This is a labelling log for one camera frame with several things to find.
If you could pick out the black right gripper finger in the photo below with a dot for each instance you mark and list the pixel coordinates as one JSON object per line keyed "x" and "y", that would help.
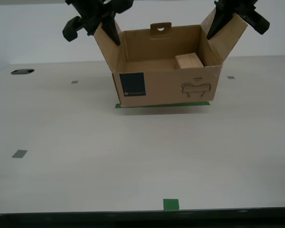
{"x": 255, "y": 21}
{"x": 219, "y": 21}

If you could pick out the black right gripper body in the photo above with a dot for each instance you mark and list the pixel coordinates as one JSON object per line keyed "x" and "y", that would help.
{"x": 237, "y": 4}

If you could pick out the green tape square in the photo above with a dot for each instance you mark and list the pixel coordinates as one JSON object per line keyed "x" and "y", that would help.
{"x": 171, "y": 204}

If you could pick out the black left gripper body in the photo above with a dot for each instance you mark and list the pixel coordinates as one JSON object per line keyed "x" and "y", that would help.
{"x": 92, "y": 12}

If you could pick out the brown cardboard box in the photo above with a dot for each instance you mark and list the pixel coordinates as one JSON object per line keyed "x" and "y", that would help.
{"x": 166, "y": 90}

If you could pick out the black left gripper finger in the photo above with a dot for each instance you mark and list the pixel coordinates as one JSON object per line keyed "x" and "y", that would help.
{"x": 71, "y": 28}
{"x": 111, "y": 28}

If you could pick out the light wooden block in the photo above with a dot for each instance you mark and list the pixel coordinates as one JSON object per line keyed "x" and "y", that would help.
{"x": 188, "y": 61}

